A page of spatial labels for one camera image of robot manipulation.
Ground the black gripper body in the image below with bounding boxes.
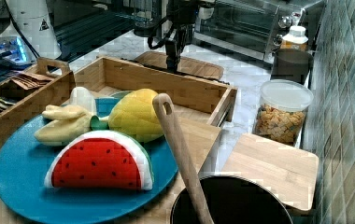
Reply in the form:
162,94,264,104
166,0,198,42

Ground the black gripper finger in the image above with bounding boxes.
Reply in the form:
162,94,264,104
165,40,175,72
174,37,181,73

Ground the bamboo drawer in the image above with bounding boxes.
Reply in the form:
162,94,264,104
74,57,237,127

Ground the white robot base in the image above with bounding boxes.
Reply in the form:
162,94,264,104
0,0,62,59

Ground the green round bowl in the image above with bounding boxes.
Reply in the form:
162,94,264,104
111,91,131,99

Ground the stainless toaster oven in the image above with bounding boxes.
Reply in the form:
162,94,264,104
194,0,326,63

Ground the plush yellow pineapple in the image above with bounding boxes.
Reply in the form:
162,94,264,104
90,88,168,144

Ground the wooden spoon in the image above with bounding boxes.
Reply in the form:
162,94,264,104
152,93,214,224

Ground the white plush piece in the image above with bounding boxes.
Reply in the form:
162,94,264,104
69,87,97,114

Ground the orange bottle white cap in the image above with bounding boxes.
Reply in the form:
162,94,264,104
280,25,308,51

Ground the dark grey cup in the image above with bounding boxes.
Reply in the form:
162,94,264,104
271,49,313,84

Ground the clear cereal container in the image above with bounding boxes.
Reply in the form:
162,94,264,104
253,79,313,146

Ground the plush yellow banana bunch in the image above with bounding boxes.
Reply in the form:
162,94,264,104
35,105,92,147

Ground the plush watermelon slice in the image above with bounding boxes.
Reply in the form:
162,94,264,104
44,130,154,190

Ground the black pot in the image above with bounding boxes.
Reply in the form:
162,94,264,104
170,175,293,224

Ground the bamboo tea organizer box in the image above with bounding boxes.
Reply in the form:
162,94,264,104
0,58,76,148

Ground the small bamboo cutting board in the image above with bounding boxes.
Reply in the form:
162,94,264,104
221,133,319,214

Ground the blue round plate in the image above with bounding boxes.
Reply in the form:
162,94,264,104
0,115,178,224

